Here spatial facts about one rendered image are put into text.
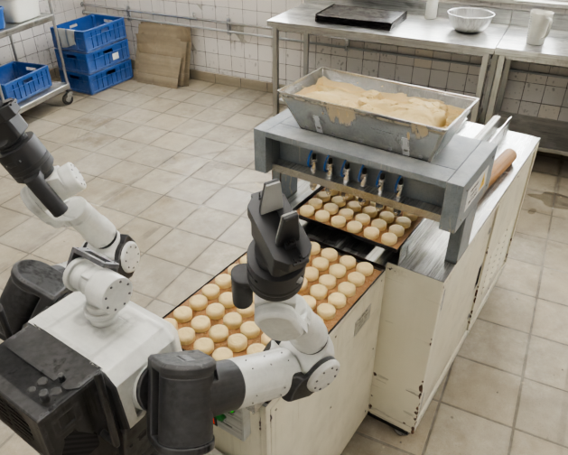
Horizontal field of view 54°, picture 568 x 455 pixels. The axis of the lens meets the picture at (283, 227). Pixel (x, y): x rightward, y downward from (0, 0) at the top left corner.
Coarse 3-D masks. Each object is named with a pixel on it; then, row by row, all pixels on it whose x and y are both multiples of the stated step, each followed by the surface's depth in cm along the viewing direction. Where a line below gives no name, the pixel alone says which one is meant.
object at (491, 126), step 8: (496, 120) 264; (488, 128) 256; (496, 128) 268; (480, 136) 249; (488, 136) 258; (376, 248) 178; (368, 256) 174; (376, 256) 174; (384, 256) 180; (248, 408) 133; (256, 408) 133
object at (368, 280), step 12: (372, 276) 166; (228, 288) 161; (336, 288) 161; (360, 288) 161; (216, 300) 157; (324, 300) 157; (348, 300) 157; (192, 312) 153; (204, 312) 153; (228, 312) 153; (336, 312) 153; (180, 324) 149; (216, 324) 149; (204, 336) 145; (228, 336) 145; (192, 348) 141; (216, 348) 141
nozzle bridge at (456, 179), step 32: (256, 128) 187; (288, 128) 187; (256, 160) 193; (288, 160) 197; (320, 160) 189; (352, 160) 171; (384, 160) 168; (416, 160) 168; (448, 160) 168; (480, 160) 168; (288, 192) 214; (352, 192) 181; (384, 192) 178; (416, 192) 174; (448, 192) 158; (480, 192) 178; (448, 224) 163; (448, 256) 181
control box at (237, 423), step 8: (232, 416) 139; (240, 416) 137; (248, 416) 140; (216, 424) 145; (224, 424) 144; (232, 424) 141; (240, 424) 139; (248, 424) 141; (232, 432) 143; (240, 432) 141; (248, 432) 143
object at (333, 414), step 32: (352, 320) 170; (352, 352) 180; (352, 384) 191; (256, 416) 138; (288, 416) 149; (320, 416) 172; (352, 416) 205; (224, 448) 156; (256, 448) 146; (288, 448) 157; (320, 448) 182
